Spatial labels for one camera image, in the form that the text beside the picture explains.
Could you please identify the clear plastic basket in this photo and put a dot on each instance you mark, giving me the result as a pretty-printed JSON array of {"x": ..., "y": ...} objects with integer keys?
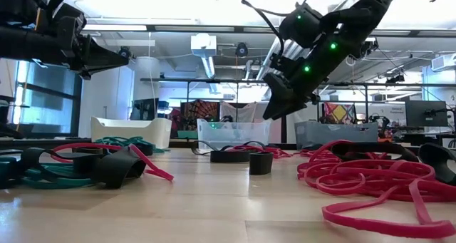
[{"x": 231, "y": 136}]

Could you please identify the white ceiling air unit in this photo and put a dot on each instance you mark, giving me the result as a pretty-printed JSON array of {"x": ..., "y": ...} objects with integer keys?
[{"x": 203, "y": 45}]

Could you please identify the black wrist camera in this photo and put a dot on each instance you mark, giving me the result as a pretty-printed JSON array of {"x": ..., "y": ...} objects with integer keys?
[
  {"x": 69, "y": 22},
  {"x": 281, "y": 63}
]

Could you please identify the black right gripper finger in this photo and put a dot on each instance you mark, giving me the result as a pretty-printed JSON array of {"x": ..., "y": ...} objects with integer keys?
[
  {"x": 290, "y": 100},
  {"x": 275, "y": 93}
]

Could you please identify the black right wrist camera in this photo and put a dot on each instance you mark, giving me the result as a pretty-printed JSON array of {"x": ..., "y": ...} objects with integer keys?
[{"x": 281, "y": 63}]

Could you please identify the red rubber bands tangle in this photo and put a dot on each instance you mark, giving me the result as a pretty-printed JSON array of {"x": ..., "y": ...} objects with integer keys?
[
  {"x": 306, "y": 152},
  {"x": 270, "y": 151},
  {"x": 356, "y": 171}
]

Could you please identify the colourful painting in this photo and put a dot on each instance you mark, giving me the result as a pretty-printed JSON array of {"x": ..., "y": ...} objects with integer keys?
[{"x": 338, "y": 113}]

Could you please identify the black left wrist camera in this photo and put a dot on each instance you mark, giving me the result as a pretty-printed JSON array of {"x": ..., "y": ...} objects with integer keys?
[{"x": 69, "y": 22}]

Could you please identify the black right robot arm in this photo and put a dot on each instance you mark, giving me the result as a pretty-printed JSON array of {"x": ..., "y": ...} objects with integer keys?
[{"x": 356, "y": 18}]

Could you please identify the black background monitor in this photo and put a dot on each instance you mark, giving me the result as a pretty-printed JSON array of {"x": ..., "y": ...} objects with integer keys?
[{"x": 425, "y": 113}]

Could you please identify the long ceiling light fixture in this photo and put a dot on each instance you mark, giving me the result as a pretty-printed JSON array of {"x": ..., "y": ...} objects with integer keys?
[{"x": 114, "y": 27}]

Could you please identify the teal rubber bands tangle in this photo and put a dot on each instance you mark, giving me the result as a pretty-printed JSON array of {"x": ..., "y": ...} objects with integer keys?
[
  {"x": 57, "y": 181},
  {"x": 121, "y": 141}
]

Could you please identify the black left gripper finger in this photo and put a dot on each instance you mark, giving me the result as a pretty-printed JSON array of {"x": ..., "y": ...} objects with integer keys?
[
  {"x": 107, "y": 54},
  {"x": 103, "y": 65}
]

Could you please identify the black metal pipe rack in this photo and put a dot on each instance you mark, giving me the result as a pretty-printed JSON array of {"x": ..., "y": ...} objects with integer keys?
[{"x": 213, "y": 80}]

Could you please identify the white plastic basket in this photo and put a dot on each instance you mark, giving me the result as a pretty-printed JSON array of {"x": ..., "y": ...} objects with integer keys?
[{"x": 132, "y": 132}]

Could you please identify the white wall air unit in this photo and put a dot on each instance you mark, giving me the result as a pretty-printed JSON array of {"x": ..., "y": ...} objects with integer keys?
[{"x": 443, "y": 62}]

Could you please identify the dark patterned tapestry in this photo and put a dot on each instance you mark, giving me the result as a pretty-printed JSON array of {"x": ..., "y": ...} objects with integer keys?
[{"x": 199, "y": 111}]

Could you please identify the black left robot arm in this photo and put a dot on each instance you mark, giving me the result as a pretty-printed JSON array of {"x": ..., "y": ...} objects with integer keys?
[{"x": 21, "y": 43}]

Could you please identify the white round column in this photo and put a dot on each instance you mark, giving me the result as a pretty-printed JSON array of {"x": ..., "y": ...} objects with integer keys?
[{"x": 146, "y": 79}]

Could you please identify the grey plastic basket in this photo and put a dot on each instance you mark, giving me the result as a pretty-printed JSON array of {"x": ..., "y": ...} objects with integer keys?
[{"x": 335, "y": 134}]

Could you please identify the red rubber band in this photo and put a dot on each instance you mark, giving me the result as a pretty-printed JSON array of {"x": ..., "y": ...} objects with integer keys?
[
  {"x": 156, "y": 171},
  {"x": 356, "y": 219}
]

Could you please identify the white hanging sheet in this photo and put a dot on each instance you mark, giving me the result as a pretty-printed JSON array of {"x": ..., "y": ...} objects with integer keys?
[{"x": 238, "y": 111}]

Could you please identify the dark background screen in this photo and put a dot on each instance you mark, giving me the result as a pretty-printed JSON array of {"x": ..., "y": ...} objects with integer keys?
[{"x": 144, "y": 109}]

